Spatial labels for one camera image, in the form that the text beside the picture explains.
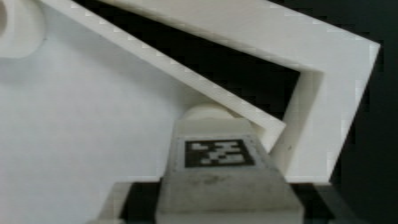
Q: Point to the white right fence piece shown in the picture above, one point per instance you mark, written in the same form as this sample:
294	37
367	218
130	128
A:
294	40

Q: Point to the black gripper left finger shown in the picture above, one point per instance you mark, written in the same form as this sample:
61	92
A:
139	207

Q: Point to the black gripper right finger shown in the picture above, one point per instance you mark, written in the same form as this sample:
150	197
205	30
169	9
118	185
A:
324	205

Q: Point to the white table leg with tag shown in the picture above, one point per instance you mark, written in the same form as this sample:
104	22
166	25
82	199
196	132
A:
223	185

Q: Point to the white square tabletop part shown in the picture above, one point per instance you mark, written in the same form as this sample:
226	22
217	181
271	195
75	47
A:
95	91

